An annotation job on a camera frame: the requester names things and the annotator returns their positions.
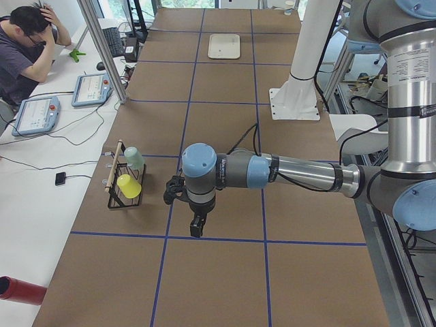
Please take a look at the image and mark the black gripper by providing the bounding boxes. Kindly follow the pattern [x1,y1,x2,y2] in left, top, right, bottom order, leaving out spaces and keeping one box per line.
[189,200,215,238]

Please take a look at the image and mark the pale green cup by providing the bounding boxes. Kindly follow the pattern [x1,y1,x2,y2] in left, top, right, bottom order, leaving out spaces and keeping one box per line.
[124,146,144,170]

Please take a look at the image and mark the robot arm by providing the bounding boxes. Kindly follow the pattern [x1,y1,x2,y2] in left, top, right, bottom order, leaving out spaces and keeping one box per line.
[182,1,435,237]

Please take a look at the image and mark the yellow cup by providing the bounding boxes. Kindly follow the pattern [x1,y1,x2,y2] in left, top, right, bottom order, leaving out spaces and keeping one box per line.
[116,174,142,199]

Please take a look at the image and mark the cream rabbit tray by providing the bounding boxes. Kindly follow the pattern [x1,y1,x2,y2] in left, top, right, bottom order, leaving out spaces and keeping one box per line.
[208,33,240,59]

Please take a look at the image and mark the paper cup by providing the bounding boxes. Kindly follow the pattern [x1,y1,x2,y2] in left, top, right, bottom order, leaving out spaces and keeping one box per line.
[283,0,296,16]

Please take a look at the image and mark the black phone on table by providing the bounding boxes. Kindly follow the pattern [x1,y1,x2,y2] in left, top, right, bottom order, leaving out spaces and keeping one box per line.
[54,172,67,186]

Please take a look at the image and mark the far blue teach pendant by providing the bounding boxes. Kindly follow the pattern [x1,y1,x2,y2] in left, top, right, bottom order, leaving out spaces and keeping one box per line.
[72,73,113,107]

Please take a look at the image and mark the blue teach pendant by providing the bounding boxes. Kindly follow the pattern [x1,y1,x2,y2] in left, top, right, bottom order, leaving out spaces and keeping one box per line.
[12,96,61,136]
[72,73,113,107]

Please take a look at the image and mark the white chair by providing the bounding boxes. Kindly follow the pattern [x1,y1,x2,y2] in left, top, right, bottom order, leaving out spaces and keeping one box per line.
[329,114,388,155]

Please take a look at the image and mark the black computer mouse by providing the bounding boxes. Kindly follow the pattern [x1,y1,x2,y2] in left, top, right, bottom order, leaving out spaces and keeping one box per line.
[96,62,106,71]

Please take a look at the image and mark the black box on desk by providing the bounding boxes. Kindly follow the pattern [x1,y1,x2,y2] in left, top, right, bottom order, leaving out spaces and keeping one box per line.
[123,37,139,63]

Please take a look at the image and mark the near blue teach pendant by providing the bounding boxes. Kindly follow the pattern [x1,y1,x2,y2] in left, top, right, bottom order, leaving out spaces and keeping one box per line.
[12,96,61,136]

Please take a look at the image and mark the red cylinder bottle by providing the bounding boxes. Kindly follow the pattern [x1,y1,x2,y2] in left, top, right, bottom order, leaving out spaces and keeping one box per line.
[1,276,47,305]

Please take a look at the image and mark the black keyboard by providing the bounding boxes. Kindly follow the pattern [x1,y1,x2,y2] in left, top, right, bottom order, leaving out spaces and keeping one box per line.
[102,27,124,57]

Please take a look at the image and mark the green toy on desk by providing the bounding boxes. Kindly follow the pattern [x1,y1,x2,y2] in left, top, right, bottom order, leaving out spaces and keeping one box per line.
[69,48,86,63]

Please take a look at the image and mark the person in grey shirt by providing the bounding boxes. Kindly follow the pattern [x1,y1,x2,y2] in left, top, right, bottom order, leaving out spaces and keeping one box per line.
[1,2,72,106]

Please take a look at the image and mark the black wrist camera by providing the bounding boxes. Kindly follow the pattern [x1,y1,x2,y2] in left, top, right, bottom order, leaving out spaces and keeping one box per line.
[163,175,189,205]

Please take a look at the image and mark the black wire cup rack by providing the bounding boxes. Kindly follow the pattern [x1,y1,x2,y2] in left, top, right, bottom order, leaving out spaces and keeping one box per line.
[103,140,146,209]

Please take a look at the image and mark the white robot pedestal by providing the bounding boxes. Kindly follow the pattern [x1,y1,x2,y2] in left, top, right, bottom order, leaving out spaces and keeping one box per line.
[269,0,342,121]

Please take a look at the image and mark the aluminium frame post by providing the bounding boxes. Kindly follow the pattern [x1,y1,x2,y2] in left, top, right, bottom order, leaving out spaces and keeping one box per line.
[77,0,127,104]

